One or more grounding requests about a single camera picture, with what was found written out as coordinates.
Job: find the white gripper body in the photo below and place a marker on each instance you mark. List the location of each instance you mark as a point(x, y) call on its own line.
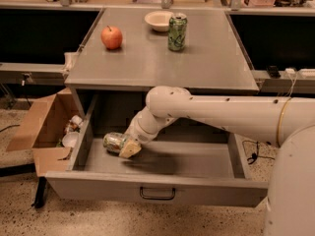
point(137, 134)

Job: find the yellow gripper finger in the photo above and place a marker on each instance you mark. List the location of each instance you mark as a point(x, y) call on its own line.
point(129, 148)

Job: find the crushed silver green 7up can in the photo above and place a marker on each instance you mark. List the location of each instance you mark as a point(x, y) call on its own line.
point(115, 142)

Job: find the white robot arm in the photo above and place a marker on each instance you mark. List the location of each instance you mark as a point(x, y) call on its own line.
point(284, 122)

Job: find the open grey top drawer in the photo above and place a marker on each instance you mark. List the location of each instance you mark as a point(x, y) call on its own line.
point(206, 166)

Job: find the grey cabinet counter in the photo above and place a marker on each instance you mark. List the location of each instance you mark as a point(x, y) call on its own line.
point(211, 60)

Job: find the upright green soda can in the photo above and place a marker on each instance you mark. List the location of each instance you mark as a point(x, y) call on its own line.
point(177, 31)

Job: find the white cup in box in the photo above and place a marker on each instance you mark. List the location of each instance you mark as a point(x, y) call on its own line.
point(70, 139)

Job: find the brown cardboard box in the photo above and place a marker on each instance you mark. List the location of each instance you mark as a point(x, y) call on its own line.
point(43, 128)

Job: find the red apple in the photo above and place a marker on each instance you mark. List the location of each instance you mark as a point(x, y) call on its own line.
point(111, 37)

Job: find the white ceramic bowl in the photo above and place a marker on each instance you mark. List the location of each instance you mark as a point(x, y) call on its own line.
point(158, 20)

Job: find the black device on ledge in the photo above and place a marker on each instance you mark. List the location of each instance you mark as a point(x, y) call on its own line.
point(273, 72)

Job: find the white power adapter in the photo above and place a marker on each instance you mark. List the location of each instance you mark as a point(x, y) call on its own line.
point(290, 72)

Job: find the black drawer handle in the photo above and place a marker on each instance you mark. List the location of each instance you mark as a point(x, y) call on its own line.
point(157, 194)

